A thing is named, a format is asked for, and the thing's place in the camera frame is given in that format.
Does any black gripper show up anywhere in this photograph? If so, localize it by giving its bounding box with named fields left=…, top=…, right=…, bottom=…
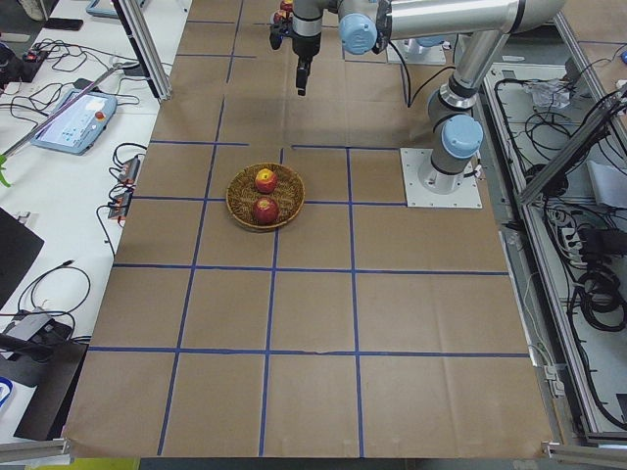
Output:
left=292, top=32, right=321, bottom=96

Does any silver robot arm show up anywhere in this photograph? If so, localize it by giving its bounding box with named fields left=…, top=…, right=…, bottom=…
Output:
left=273, top=1, right=503, bottom=195

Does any blue teach pendant tablet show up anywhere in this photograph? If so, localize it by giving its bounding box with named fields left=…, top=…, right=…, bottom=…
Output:
left=30, top=91, right=118, bottom=155

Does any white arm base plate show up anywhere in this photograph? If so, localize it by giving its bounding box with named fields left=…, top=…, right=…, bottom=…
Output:
left=400, top=148, right=483, bottom=210

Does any woven wicker basket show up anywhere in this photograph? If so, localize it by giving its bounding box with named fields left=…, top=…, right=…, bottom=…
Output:
left=226, top=163, right=305, bottom=232

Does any aluminium frame post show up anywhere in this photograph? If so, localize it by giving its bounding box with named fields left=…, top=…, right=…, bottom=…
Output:
left=113, top=0, right=172, bottom=102

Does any red yellow apple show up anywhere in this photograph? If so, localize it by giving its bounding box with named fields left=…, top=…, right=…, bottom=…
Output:
left=255, top=167, right=278, bottom=194

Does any dark red basket apple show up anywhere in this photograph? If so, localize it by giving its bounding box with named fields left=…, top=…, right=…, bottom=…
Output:
left=253, top=197, right=279, bottom=225

